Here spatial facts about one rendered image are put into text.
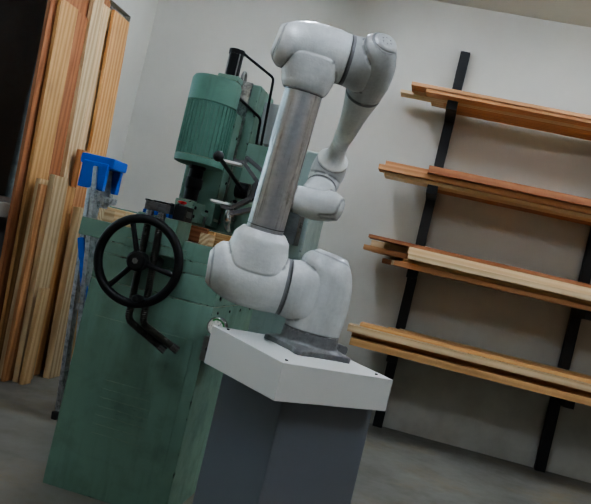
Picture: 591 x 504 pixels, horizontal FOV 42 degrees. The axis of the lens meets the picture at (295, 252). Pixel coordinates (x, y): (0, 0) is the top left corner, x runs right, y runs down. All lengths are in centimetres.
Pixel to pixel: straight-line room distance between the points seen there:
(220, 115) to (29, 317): 176
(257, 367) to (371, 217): 310
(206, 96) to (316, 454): 127
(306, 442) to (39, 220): 233
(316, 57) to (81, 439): 148
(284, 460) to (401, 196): 314
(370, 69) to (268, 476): 105
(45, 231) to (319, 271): 220
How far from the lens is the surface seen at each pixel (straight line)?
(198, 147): 263
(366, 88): 203
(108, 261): 261
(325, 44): 198
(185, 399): 254
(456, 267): 430
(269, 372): 183
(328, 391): 189
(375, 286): 486
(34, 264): 398
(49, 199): 396
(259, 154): 283
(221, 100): 265
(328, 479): 207
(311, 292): 199
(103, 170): 344
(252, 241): 196
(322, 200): 238
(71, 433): 271
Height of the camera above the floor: 95
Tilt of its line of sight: level
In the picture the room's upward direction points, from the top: 13 degrees clockwise
